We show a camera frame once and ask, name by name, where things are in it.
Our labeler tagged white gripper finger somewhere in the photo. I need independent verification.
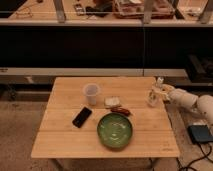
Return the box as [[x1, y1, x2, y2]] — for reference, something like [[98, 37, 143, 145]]
[[161, 94, 170, 101], [162, 84, 174, 93]]

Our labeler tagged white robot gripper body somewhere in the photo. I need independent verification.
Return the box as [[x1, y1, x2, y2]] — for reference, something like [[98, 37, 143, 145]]
[[169, 89, 198, 109]]

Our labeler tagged small clear plastic bottle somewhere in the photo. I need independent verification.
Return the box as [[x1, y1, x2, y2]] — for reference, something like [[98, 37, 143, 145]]
[[148, 77, 164, 107]]

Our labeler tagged dark blue box on floor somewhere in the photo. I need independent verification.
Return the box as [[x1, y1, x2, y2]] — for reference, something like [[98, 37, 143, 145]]
[[187, 125, 213, 144]]

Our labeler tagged wooden folding table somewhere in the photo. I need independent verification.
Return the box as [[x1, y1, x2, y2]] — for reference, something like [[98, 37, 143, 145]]
[[31, 77, 180, 159]]

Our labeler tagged red brown pocket knife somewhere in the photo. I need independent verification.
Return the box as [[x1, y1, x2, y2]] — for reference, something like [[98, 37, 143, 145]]
[[108, 107, 131, 117]]

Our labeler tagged white wrapped snack packet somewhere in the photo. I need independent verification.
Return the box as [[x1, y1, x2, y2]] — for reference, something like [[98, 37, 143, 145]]
[[104, 96, 121, 108]]

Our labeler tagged green round bowl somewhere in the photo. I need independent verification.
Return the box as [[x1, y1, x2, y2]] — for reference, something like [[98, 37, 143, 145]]
[[97, 112, 133, 149]]

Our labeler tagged clear plastic cup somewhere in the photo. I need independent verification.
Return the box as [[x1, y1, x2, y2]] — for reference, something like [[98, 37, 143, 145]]
[[83, 83, 100, 105]]

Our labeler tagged black smartphone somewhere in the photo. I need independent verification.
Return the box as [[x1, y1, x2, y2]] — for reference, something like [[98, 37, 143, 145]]
[[72, 107, 92, 128]]

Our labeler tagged tray of clutter on shelf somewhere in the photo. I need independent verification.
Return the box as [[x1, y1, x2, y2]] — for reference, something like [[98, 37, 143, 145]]
[[113, 0, 175, 19]]

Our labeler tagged small black device on shelf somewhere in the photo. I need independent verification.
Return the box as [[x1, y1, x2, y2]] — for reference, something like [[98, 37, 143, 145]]
[[73, 3, 85, 16]]

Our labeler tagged long wooden shelf bench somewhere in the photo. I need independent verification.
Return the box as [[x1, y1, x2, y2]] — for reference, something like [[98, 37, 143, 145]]
[[0, 0, 213, 27]]

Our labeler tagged black floor cable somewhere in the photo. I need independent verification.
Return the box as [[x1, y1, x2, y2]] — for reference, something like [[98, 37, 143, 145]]
[[175, 119, 213, 171]]

